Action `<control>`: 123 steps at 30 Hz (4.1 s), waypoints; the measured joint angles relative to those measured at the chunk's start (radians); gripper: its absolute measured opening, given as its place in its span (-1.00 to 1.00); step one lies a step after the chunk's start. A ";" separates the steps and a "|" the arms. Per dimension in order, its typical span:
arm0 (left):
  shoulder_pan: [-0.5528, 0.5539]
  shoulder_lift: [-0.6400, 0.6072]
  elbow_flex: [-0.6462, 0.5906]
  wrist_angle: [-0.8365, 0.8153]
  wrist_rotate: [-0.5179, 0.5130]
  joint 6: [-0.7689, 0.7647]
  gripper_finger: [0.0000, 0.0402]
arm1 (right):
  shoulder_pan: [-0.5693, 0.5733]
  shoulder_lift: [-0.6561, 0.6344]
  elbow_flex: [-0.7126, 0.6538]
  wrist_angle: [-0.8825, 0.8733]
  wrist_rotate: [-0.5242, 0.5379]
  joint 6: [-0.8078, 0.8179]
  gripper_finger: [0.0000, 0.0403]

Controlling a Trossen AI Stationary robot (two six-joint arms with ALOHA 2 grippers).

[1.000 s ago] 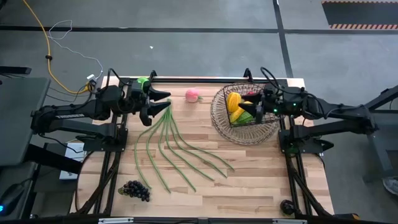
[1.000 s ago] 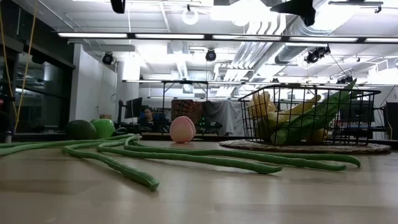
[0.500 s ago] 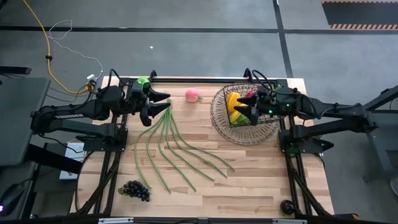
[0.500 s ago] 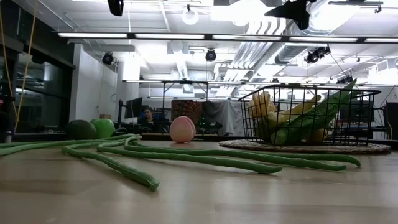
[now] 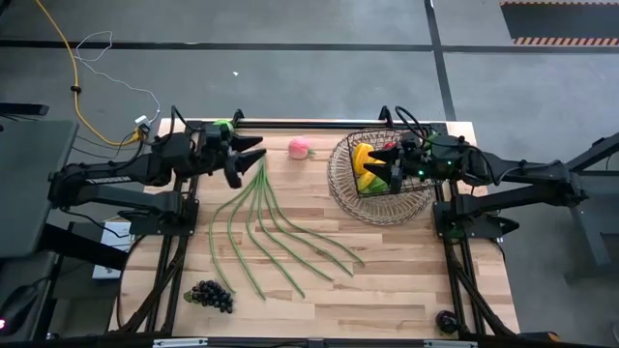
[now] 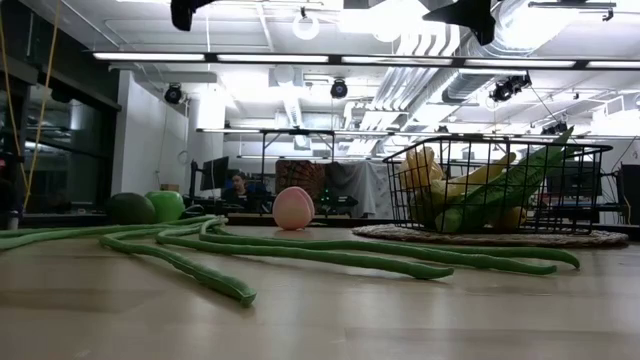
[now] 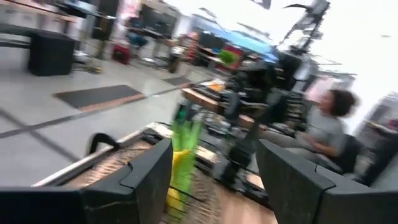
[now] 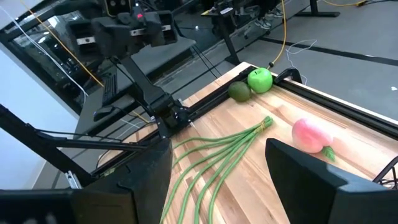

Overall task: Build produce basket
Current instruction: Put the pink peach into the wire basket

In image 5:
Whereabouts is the hazard striped floor mat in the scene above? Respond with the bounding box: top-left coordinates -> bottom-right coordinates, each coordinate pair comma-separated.
499,0 -> 619,47

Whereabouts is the black slanted beam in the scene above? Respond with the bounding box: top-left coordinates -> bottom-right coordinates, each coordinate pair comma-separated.
37,223 -> 131,273

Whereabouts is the black computer mouse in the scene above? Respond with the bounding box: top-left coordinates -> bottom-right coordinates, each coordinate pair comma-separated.
0,284 -> 40,335

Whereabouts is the black wire basket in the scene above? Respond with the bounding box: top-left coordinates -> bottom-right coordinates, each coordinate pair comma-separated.
346,127 -> 439,197

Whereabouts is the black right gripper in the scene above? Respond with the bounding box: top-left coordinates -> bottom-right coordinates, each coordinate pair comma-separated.
363,133 -> 436,195

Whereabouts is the silver metal bracket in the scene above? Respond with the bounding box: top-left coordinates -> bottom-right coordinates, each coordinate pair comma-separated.
424,340 -> 479,348
153,337 -> 210,348

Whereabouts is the grey desk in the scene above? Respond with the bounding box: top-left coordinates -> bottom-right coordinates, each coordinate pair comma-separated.
0,119 -> 78,260

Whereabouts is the long green bean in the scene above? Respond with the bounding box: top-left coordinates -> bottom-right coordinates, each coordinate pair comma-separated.
226,161 -> 266,302
208,161 -> 265,295
260,157 -> 366,267
244,161 -> 307,300
255,159 -> 336,283
259,158 -> 355,277

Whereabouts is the pink peach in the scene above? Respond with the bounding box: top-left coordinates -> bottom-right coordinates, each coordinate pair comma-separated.
287,136 -> 315,160

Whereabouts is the yellow lemon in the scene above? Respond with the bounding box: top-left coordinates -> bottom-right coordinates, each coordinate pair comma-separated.
356,171 -> 378,192

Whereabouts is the black desk frame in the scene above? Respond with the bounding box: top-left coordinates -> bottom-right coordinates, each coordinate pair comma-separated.
533,130 -> 619,282

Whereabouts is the thin white cable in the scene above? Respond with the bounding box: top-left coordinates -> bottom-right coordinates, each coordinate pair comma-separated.
74,30 -> 162,125

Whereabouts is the black floor bar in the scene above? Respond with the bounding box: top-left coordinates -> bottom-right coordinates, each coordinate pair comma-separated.
0,101 -> 50,117

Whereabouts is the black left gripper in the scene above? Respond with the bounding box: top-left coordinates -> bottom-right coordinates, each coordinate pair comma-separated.
198,123 -> 267,190

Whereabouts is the black grape bunch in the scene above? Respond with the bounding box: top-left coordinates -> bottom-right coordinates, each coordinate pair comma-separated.
183,278 -> 235,314

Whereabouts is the yellow power cable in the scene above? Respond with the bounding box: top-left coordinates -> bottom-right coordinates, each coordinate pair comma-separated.
34,0 -> 146,147

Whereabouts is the white box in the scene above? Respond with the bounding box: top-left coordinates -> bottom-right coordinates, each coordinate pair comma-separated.
91,219 -> 135,281

